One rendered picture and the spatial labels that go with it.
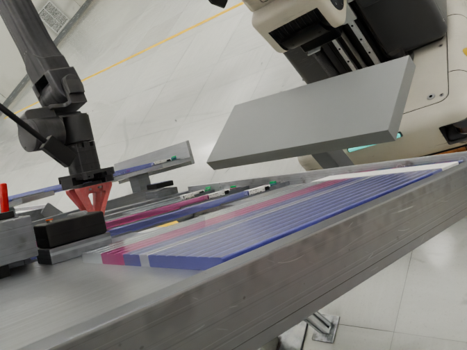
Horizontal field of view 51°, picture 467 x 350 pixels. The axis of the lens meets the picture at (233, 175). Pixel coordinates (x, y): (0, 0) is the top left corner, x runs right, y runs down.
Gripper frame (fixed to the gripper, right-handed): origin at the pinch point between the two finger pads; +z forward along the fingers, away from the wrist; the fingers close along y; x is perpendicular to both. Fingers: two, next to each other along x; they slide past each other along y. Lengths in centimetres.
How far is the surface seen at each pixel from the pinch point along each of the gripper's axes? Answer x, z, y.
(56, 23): 418, -281, -746
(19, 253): -25.2, -1.9, 27.9
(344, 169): 29.4, -0.3, 36.3
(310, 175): 29.4, 0.1, 28.9
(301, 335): 73, 58, -19
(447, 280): 91, 43, 24
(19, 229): -24.7, -4.5, 27.9
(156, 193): 20.7, -1.0, -8.1
